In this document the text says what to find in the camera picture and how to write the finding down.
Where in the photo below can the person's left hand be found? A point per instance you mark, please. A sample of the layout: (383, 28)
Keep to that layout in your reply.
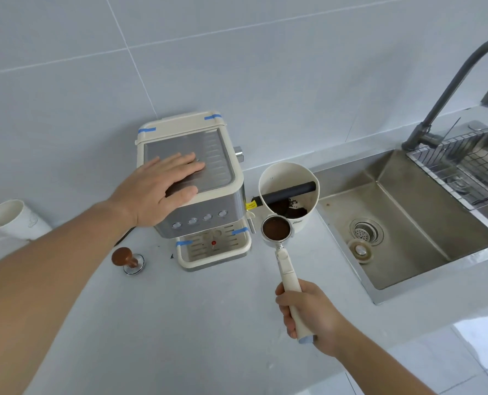
(149, 193)

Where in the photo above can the person's right hand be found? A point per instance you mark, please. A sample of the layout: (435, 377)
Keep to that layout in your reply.
(322, 316)

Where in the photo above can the person's left little finger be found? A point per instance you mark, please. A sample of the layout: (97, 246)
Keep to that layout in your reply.
(155, 161)

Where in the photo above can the person's right thumb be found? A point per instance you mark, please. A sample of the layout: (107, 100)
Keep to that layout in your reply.
(311, 292)

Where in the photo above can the person's left middle finger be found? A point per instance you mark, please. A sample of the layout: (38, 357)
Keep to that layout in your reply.
(182, 163)

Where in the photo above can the person's left thumb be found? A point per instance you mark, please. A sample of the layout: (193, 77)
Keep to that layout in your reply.
(183, 196)

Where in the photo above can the cream and steel espresso machine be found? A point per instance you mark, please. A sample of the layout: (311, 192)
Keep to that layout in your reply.
(219, 193)

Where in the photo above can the person's right forearm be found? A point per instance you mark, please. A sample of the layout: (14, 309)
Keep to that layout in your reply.
(375, 366)

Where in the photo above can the person's left forearm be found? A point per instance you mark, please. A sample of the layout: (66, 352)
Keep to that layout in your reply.
(42, 300)

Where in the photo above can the blue tape strip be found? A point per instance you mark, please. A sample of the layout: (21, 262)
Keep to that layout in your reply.
(240, 231)
(147, 129)
(183, 243)
(213, 117)

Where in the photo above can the round sink stopper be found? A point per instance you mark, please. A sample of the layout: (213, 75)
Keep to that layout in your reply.
(361, 250)

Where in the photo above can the yellow label tag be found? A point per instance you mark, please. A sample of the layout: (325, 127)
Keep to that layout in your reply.
(251, 205)

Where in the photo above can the ground coffee puck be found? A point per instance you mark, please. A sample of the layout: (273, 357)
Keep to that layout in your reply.
(275, 228)

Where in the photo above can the steel sink drain strainer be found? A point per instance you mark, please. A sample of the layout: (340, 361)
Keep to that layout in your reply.
(366, 231)

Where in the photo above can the spent coffee grounds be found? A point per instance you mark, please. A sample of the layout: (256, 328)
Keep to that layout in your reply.
(289, 208)

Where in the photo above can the white knock box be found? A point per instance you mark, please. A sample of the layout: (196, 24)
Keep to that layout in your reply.
(289, 189)

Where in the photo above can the stainless steel sink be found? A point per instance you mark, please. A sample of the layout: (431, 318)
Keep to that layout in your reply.
(404, 230)

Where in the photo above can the white paper cup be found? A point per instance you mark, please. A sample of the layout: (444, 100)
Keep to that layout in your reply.
(13, 222)

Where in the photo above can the grey kitchen faucet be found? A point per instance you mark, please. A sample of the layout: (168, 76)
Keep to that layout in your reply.
(449, 86)

